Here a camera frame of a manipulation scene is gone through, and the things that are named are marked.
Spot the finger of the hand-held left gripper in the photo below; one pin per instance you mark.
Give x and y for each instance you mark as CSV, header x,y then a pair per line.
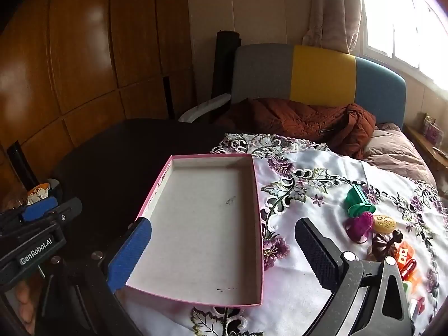
x,y
38,208
66,210

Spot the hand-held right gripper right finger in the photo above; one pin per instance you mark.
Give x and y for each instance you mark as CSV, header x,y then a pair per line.
x,y
316,252

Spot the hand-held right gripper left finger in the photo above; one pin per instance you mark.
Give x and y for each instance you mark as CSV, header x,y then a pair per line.
x,y
127,255

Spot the purple perforated toy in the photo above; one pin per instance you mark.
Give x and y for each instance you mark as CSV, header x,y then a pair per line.
x,y
360,227

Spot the green plastic holder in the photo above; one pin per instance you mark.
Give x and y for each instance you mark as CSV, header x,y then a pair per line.
x,y
357,199

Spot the brown pumpkin-shaped ornament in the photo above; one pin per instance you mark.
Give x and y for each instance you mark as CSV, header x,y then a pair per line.
x,y
383,246

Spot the yellow egg-shaped case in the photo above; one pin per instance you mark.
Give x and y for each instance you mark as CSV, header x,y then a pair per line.
x,y
384,224

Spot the pink cardboard box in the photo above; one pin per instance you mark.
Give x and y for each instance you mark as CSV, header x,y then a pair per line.
x,y
199,217

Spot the red lipstick tube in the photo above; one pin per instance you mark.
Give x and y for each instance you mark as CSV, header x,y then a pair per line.
x,y
408,269

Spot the green plug-in device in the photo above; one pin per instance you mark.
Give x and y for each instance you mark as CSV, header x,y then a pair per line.
x,y
414,306

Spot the person's left hand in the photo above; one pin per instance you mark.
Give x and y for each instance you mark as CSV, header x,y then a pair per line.
x,y
24,301

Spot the colourful snack bag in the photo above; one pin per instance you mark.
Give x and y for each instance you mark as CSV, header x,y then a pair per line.
x,y
38,193

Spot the black bar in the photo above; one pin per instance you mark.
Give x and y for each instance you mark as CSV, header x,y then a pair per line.
x,y
21,164

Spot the white embroidered floral tablecloth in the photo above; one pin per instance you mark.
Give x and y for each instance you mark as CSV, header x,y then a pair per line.
x,y
315,199

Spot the black round table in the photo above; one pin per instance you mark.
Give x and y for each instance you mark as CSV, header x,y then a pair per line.
x,y
115,154

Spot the pink duvet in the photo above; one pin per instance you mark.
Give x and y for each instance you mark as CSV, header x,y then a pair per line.
x,y
395,154

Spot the brown quilted jacket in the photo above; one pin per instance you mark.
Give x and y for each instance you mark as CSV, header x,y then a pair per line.
x,y
290,122

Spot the wooden bedside shelf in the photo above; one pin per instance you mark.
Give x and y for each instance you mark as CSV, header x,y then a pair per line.
x,y
428,154

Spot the wooden wardrobe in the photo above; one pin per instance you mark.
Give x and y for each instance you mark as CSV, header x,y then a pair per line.
x,y
80,52

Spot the pink gift boxes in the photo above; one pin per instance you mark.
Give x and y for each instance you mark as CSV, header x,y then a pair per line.
x,y
432,129

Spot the grey yellow blue headboard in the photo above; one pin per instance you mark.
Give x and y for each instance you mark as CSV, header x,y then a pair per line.
x,y
322,73

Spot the beige curtain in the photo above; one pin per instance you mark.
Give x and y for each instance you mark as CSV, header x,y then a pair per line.
x,y
332,10

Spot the window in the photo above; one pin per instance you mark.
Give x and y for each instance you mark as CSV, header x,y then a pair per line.
x,y
409,17

